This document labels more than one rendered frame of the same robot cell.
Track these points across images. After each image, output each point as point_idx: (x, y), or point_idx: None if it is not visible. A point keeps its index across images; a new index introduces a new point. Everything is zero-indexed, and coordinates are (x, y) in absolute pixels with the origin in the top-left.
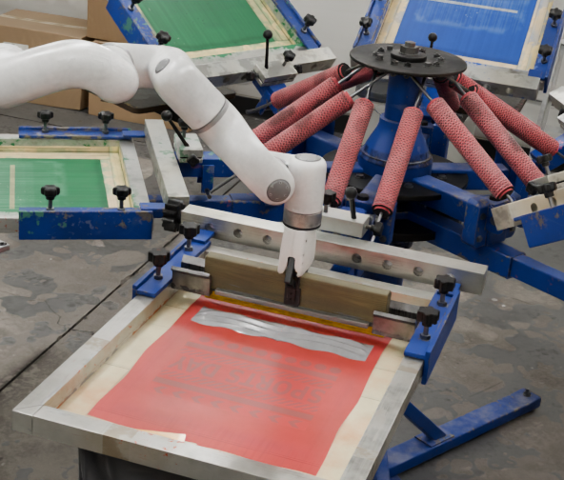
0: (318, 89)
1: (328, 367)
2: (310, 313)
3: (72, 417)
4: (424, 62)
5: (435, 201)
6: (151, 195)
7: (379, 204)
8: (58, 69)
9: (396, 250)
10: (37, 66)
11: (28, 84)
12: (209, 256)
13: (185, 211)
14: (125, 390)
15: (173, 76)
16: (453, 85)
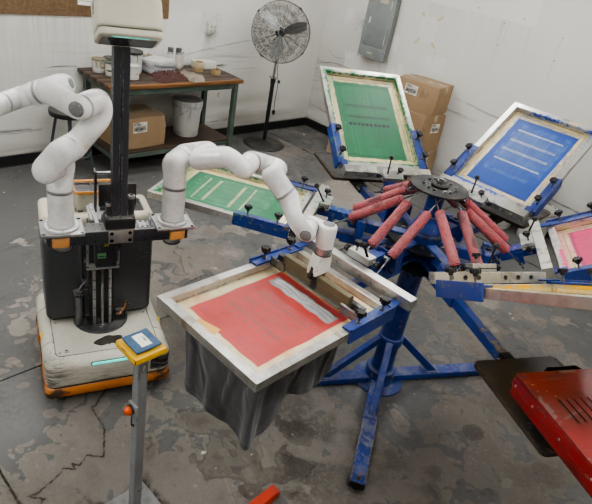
0: (394, 190)
1: (308, 321)
2: (317, 294)
3: (176, 307)
4: (445, 190)
5: (432, 259)
6: None
7: (389, 253)
8: (218, 158)
9: (378, 278)
10: (210, 155)
11: (205, 162)
12: (285, 255)
13: None
14: (213, 302)
15: (267, 173)
16: (464, 204)
